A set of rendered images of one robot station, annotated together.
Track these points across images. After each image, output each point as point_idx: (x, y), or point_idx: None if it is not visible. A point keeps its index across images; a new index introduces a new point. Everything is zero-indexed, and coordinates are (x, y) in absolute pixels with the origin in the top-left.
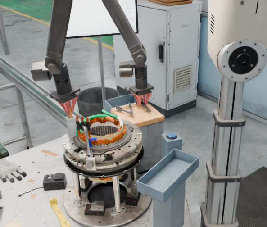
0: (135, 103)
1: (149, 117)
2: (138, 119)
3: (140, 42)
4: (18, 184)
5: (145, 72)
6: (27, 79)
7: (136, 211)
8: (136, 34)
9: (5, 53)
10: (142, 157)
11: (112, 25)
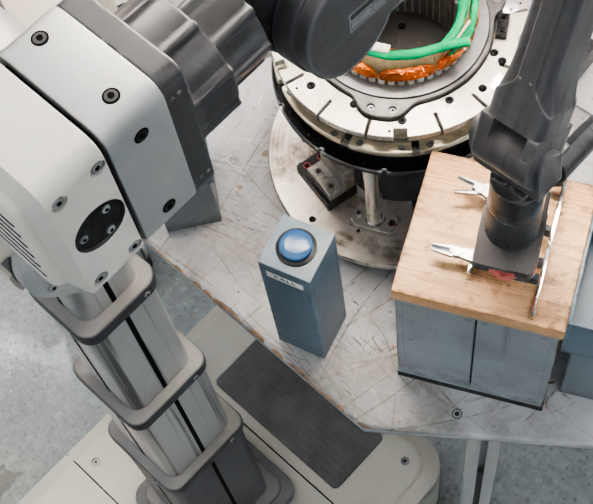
0: (545, 261)
1: (424, 244)
2: (443, 206)
3: (518, 112)
4: None
5: (488, 191)
6: None
7: (285, 160)
8: (532, 79)
9: None
10: (289, 121)
11: None
